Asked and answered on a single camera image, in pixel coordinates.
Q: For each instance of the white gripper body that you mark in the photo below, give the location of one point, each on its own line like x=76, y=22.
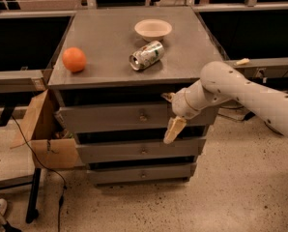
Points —
x=180, y=105

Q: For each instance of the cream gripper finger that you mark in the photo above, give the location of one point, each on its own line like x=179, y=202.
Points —
x=175, y=126
x=168, y=96

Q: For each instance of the grey top drawer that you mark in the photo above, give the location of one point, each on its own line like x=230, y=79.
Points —
x=126, y=116

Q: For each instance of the grey drawer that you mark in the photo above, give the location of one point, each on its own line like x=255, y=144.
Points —
x=142, y=174
x=126, y=116
x=140, y=150

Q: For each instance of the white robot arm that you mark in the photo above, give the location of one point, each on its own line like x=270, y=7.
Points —
x=243, y=173

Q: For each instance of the grey middle drawer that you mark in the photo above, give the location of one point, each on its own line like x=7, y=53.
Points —
x=140, y=150

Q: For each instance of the grey bottom drawer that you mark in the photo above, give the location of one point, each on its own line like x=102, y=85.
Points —
x=142, y=174

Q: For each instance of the grey drawer cabinet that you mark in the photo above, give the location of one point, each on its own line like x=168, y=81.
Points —
x=107, y=38

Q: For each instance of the crushed green soda can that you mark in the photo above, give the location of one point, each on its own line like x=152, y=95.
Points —
x=146, y=56

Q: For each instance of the white paper bowl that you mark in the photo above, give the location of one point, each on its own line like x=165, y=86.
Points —
x=153, y=29

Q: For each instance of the small cream foam piece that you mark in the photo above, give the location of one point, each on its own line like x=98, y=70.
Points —
x=242, y=62

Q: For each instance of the orange fruit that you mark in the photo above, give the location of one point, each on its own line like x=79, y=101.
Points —
x=74, y=59

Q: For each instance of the brown cardboard box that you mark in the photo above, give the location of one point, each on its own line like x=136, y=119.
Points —
x=39, y=129

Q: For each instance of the black table leg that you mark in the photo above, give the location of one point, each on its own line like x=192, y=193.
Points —
x=32, y=211

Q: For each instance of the black tripod leg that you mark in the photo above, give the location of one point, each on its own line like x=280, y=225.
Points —
x=0, y=219

